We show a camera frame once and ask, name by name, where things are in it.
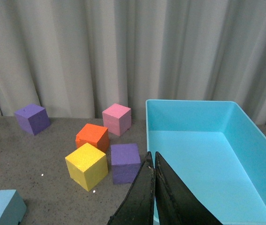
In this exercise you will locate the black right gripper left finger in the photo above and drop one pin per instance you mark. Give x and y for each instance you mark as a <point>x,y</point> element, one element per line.
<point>137,207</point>

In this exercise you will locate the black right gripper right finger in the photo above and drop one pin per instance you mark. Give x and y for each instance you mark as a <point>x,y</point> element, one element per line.
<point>176,204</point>

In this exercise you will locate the light blue foam cube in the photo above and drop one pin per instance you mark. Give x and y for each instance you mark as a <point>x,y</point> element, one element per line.
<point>12,207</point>

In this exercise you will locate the purple foam cube front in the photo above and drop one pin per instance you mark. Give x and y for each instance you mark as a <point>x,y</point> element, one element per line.
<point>125,162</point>

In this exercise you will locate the purple foam cube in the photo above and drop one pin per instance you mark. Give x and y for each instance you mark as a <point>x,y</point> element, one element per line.
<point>32,119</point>
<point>125,162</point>

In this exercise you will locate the yellow foam cube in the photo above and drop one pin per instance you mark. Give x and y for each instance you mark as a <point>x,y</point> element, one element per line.
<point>87,166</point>

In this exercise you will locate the light blue plastic bin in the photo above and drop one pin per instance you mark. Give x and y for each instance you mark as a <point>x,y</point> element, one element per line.
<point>217,151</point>

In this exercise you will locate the orange foam cube right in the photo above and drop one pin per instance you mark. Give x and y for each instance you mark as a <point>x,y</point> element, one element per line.
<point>95,135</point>

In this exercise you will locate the pink foam cube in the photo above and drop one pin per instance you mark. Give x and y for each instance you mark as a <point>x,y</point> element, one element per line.
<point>117,118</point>

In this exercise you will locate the purple foam cube back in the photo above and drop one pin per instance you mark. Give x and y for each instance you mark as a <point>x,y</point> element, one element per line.
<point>32,119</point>

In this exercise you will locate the grey curtain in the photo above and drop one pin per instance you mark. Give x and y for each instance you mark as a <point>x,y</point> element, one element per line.
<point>78,57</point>

